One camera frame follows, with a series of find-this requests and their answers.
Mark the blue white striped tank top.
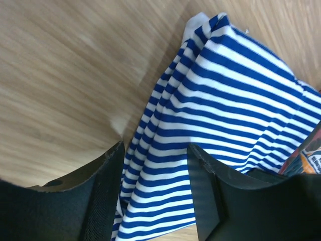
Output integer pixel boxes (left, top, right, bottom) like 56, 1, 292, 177
112, 13, 320, 240

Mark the red tank top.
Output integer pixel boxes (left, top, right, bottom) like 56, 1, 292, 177
278, 123, 320, 177

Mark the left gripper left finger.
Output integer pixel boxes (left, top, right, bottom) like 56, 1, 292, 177
1, 142, 125, 240

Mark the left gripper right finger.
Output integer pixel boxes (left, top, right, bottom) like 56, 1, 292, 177
187, 144, 320, 240

